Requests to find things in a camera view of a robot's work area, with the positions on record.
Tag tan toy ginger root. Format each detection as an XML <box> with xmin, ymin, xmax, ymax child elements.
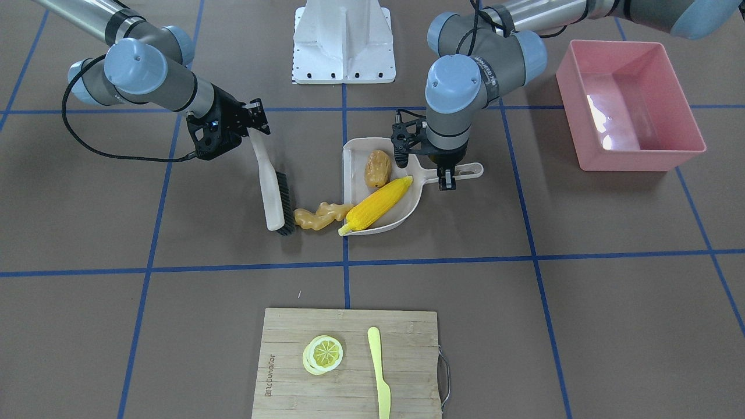
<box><xmin>293</xmin><ymin>202</ymin><xmax>353</xmax><ymax>231</ymax></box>

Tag brown toy potato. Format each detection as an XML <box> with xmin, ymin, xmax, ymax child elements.
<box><xmin>364</xmin><ymin>150</ymin><xmax>392</xmax><ymax>189</ymax></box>

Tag wooden cutting board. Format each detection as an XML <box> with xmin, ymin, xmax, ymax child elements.
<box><xmin>251</xmin><ymin>308</ymin><xmax>442</xmax><ymax>418</ymax></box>

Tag yellow plastic knife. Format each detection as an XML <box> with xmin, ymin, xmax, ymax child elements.
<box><xmin>367</xmin><ymin>326</ymin><xmax>392</xmax><ymax>418</ymax></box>

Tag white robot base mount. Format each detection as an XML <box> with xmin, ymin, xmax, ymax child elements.
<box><xmin>291</xmin><ymin>1</ymin><xmax>396</xmax><ymax>84</ymax></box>

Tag pink plastic bin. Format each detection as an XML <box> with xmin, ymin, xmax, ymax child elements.
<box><xmin>556</xmin><ymin>40</ymin><xmax>707</xmax><ymax>172</ymax></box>

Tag white hand brush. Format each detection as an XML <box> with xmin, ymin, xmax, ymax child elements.
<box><xmin>250</xmin><ymin>136</ymin><xmax>295</xmax><ymax>236</ymax></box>

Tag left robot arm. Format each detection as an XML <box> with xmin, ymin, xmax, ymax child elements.
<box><xmin>391</xmin><ymin>1</ymin><xmax>743</xmax><ymax>190</ymax></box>

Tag yellow lemon slices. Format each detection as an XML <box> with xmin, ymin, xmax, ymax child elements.
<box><xmin>301</xmin><ymin>336</ymin><xmax>344</xmax><ymax>375</ymax></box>

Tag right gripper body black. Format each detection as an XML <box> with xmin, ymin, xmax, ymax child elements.
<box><xmin>186</xmin><ymin>85</ymin><xmax>271</xmax><ymax>160</ymax></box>

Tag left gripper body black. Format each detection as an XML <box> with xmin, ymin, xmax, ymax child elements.
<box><xmin>391</xmin><ymin>109</ymin><xmax>468</xmax><ymax>175</ymax></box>

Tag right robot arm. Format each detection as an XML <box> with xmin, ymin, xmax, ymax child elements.
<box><xmin>40</xmin><ymin>1</ymin><xmax>271</xmax><ymax>161</ymax></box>

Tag yellow toy corn cob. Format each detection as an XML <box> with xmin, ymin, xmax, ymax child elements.
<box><xmin>338</xmin><ymin>175</ymin><xmax>413</xmax><ymax>236</ymax></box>

